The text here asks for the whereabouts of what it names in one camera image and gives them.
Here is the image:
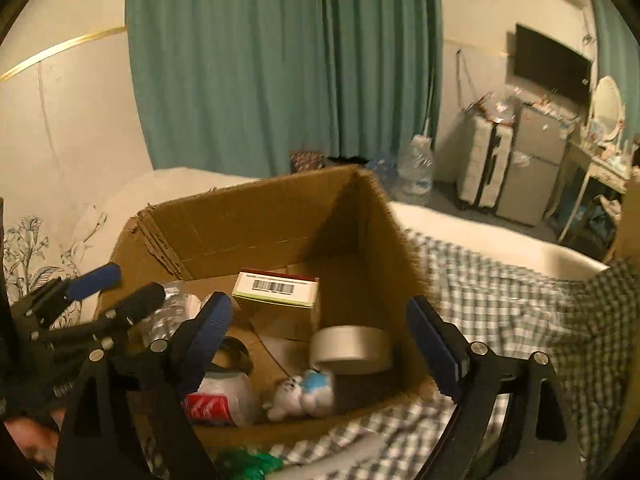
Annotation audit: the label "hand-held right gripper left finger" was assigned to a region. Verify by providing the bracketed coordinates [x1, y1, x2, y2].
[52, 290, 236, 480]

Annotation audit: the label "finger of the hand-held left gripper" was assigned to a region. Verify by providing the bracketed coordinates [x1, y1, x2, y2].
[37, 281, 167, 351]
[15, 261, 123, 331]

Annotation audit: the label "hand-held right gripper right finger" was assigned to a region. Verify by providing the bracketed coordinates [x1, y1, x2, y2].
[406, 295, 586, 480]

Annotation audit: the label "black tape roll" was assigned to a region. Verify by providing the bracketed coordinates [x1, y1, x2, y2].
[215, 335, 256, 376]

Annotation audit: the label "clear plastic bottle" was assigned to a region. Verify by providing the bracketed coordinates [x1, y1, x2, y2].
[132, 282, 203, 348]

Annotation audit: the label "red label plastic bottle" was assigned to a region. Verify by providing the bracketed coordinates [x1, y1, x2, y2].
[185, 370, 261, 428]

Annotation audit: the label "white tape roll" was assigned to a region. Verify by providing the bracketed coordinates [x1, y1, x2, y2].
[309, 325, 393, 376]

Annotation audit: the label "green and white medicine box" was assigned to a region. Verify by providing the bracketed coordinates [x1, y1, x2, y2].
[231, 269, 323, 341]

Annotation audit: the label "white and blue plush toy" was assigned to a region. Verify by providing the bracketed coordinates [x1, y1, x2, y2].
[265, 367, 337, 421]

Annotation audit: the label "green snack packet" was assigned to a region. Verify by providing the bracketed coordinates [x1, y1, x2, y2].
[215, 447, 283, 480]

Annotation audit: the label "torn cardboard box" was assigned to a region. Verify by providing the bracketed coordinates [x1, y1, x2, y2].
[95, 164, 436, 448]

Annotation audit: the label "person's left hand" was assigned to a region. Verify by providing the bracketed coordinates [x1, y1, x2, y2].
[2, 407, 68, 463]

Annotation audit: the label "green checkered blanket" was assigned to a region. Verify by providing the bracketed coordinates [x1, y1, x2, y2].
[150, 227, 640, 480]

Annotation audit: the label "white bed sheet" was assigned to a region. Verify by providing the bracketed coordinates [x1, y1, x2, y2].
[390, 200, 611, 281]

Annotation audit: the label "large water bottle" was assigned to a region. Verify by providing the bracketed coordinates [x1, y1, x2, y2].
[395, 134, 435, 205]

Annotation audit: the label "white suitcase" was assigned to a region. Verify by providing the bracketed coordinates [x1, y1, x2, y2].
[456, 107, 516, 211]

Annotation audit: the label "small patterned box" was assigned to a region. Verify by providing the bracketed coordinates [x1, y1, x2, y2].
[290, 150, 326, 176]

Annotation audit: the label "grey mini fridge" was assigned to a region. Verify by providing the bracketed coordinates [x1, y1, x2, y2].
[495, 102, 573, 228]

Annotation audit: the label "white dressing table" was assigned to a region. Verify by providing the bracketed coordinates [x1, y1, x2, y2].
[557, 140, 636, 256]

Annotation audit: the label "wide green curtain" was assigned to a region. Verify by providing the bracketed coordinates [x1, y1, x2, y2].
[125, 0, 445, 178]

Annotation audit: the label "white oval mirror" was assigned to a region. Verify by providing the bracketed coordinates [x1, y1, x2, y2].
[586, 75, 627, 143]

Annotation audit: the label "black television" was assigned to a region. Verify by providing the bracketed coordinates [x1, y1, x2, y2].
[514, 22, 594, 107]

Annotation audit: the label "narrow green curtain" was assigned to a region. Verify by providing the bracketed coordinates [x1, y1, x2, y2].
[585, 0, 640, 111]

